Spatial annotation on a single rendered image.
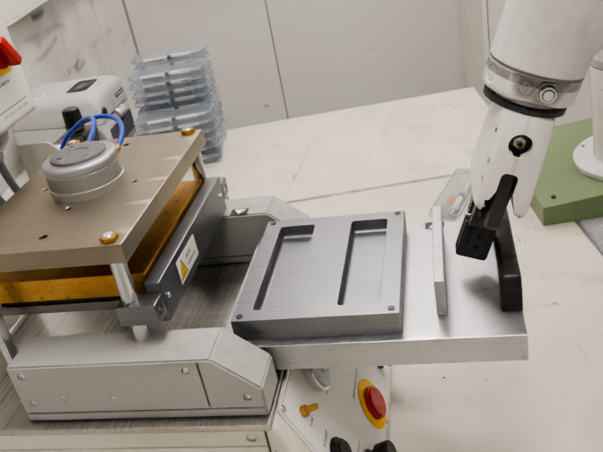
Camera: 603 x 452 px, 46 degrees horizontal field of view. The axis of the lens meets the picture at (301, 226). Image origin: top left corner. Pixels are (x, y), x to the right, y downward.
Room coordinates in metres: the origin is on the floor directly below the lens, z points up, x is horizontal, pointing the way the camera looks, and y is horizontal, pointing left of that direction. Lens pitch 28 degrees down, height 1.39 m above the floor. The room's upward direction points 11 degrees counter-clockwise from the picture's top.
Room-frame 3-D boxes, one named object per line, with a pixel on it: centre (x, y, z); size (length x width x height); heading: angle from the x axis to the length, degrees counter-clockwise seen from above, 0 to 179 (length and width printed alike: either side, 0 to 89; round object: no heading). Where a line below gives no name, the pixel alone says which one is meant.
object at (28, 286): (0.72, 0.21, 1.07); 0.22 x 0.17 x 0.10; 166
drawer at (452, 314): (0.65, -0.06, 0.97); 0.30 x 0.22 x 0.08; 76
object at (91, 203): (0.74, 0.24, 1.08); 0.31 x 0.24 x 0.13; 166
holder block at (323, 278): (0.66, -0.02, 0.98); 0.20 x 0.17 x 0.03; 166
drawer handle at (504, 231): (0.61, -0.20, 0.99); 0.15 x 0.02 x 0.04; 166
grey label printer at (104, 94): (1.74, 0.50, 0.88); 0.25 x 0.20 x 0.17; 80
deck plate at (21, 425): (0.72, 0.25, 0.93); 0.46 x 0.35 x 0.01; 76
